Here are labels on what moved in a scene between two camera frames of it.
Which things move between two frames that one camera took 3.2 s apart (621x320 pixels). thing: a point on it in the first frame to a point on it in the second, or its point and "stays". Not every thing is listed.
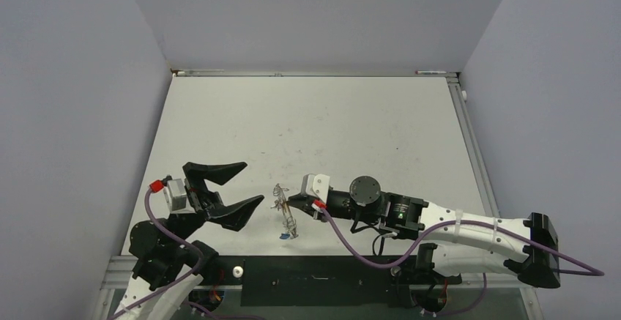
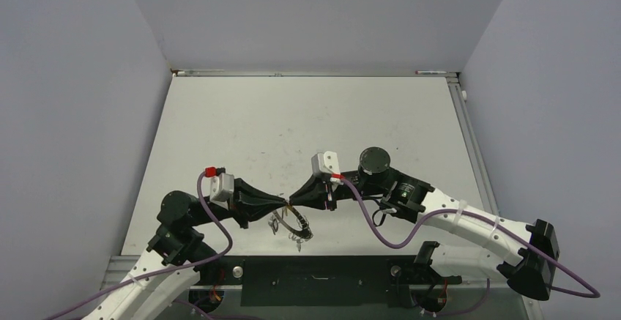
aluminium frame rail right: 471,147 stays
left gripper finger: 233,217 to 252,213
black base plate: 330,281 stays
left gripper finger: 221,173 to 250,194
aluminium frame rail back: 195,73 stays
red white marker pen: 425,72 stays
